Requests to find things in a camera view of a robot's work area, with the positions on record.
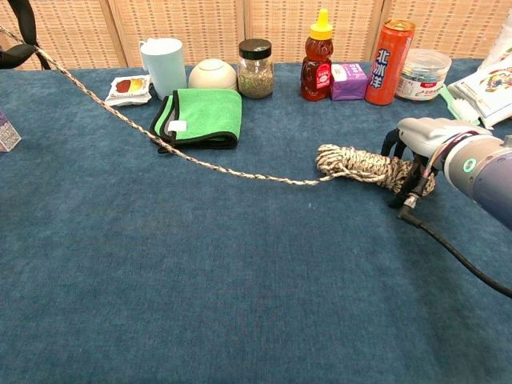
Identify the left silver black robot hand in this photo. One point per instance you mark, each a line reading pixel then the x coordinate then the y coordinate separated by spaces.
pixel 25 20

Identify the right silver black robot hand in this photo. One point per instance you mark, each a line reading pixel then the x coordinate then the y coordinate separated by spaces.
pixel 428 134

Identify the green scrub brush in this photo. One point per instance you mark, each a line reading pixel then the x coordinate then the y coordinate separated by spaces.
pixel 464 110

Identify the black stand pole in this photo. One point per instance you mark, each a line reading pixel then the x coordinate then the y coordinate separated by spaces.
pixel 45 62

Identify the clear plastic clip tub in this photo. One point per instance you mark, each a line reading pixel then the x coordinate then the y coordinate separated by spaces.
pixel 424 76

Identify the white printed package bag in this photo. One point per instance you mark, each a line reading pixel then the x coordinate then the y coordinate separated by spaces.
pixel 492 92

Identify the orange drink can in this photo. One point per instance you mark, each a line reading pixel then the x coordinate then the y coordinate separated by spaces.
pixel 386 64

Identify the purple small box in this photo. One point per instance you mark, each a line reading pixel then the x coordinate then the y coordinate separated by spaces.
pixel 348 84

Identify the white plastic bag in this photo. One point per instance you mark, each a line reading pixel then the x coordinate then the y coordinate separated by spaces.
pixel 500 46

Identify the small purple carton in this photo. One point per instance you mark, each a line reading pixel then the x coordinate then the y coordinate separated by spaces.
pixel 8 134

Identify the white snack packet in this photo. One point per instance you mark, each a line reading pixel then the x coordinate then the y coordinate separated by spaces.
pixel 127 90

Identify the bear-shaped honey bottle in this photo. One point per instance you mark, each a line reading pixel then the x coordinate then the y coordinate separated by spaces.
pixel 316 68

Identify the light blue mug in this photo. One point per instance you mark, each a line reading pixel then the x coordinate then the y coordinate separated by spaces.
pixel 166 68

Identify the woven bamboo folding screen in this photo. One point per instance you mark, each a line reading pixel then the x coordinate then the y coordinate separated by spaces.
pixel 200 24

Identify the glass jar with black lid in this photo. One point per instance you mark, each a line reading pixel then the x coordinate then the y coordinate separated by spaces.
pixel 256 76

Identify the white ceramic bowl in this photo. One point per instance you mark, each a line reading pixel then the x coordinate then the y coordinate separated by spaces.
pixel 212 74

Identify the green microfiber cloth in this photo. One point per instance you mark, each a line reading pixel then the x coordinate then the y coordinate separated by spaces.
pixel 208 112

